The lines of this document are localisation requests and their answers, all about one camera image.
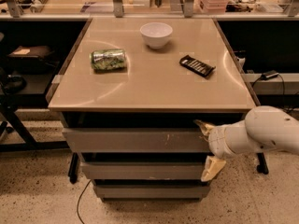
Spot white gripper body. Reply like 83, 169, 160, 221
208, 125, 247, 159

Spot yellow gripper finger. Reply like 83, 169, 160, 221
201, 156, 226, 182
194, 119, 215, 137

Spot grey top drawer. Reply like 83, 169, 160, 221
63, 128, 209, 153

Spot grey drawer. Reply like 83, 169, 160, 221
63, 128, 209, 153
81, 162, 204, 180
93, 186, 210, 199

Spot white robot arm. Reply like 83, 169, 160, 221
194, 105, 299, 182

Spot beige top drawer cabinet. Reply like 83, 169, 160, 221
45, 17, 260, 203

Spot grey bottom drawer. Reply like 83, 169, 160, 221
93, 186, 210, 199

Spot grey middle drawer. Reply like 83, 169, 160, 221
81, 162, 204, 180

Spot black table leg right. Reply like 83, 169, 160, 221
257, 153, 269, 175

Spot black table leg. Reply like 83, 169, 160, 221
257, 153, 269, 175
68, 153, 78, 184

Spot black snack bar wrapper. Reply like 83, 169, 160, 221
179, 55, 215, 77

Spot black power adapter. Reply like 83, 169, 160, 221
261, 70, 278, 80

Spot white ceramic bowl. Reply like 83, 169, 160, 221
140, 22, 173, 49

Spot green crushed soda can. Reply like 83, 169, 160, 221
90, 49, 126, 71

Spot black table leg left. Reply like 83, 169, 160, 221
68, 153, 78, 184

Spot black headphones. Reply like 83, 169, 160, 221
0, 75, 26, 94

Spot black floor cable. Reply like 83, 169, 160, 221
76, 179, 93, 224

